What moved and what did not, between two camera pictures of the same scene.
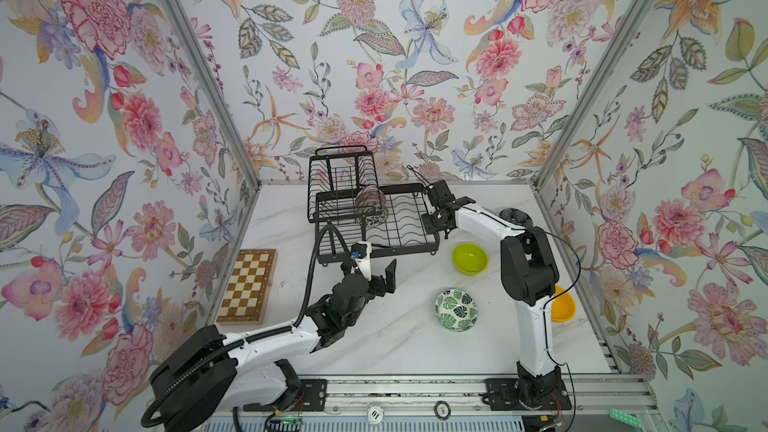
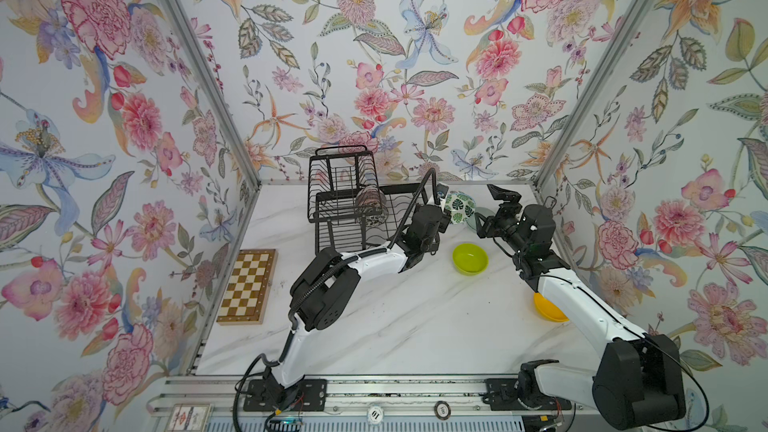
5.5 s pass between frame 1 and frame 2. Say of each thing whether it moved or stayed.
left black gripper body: moved
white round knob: stayed
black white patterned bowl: stayed
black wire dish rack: stayed
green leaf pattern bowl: moved
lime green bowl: stayed
